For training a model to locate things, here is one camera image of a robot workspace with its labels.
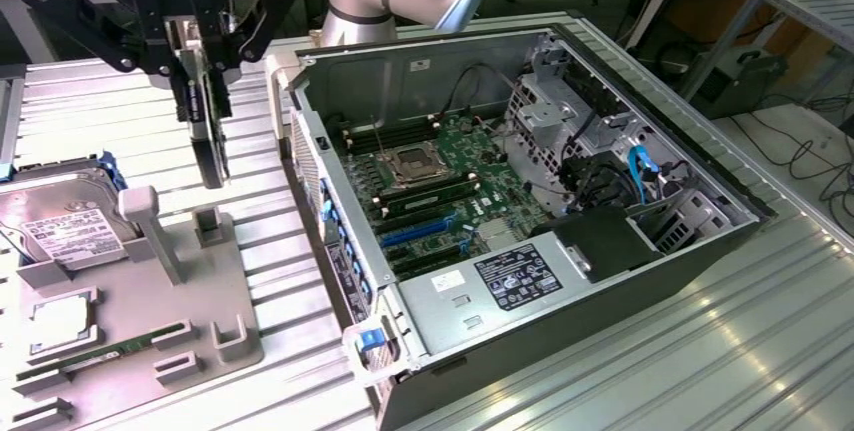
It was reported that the black graphics card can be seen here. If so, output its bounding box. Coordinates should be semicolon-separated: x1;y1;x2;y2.
166;18;235;190

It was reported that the blue disk caddy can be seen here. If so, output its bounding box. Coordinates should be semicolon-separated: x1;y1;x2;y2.
0;150;132;202

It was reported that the black RAM slot bank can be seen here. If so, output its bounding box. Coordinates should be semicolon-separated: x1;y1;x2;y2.
339;117;443;155

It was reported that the CPU socket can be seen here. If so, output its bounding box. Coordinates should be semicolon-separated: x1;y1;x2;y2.
377;138;447;187

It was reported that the silver hard disk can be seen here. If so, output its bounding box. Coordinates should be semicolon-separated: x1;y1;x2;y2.
0;165;128;272

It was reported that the installed green RAM stick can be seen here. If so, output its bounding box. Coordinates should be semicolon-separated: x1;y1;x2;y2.
381;185;481;216

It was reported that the green motherboard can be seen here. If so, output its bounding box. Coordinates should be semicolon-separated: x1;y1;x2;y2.
326;109;559;278

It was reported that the blue expansion slot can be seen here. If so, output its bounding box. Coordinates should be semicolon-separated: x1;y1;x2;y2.
379;215;457;248

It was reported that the silver disk bay cage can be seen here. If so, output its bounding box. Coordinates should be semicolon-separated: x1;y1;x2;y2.
505;70;637;202

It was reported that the black expansion slot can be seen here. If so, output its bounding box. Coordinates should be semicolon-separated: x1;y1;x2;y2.
389;240;470;273

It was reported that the grey parts rack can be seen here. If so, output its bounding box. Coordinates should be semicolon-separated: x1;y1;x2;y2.
0;185;269;431

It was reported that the small silver chipset heatsink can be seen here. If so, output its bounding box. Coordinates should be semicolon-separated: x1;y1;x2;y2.
475;227;530;248

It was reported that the silver CPU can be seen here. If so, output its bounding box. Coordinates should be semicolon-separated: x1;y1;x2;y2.
28;295;94;353

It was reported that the loose green RAM stick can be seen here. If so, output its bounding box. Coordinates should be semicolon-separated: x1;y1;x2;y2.
14;320;190;382

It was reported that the silver power supply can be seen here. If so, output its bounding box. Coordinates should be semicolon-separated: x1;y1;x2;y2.
395;230;597;358

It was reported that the blue case latch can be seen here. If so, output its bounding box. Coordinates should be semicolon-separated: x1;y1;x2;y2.
353;330;390;353

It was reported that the black box on floor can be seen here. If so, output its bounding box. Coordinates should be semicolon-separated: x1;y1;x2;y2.
693;47;790;120

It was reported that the open black PC case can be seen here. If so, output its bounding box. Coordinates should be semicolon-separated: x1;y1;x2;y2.
265;10;784;431

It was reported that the black looped wire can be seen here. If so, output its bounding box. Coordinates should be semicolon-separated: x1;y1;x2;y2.
439;64;523;118

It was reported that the blue wire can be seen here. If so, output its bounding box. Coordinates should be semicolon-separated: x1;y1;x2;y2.
626;144;661;208

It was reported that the grey metal shelf frame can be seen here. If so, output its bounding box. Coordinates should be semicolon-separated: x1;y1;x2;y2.
680;0;854;120

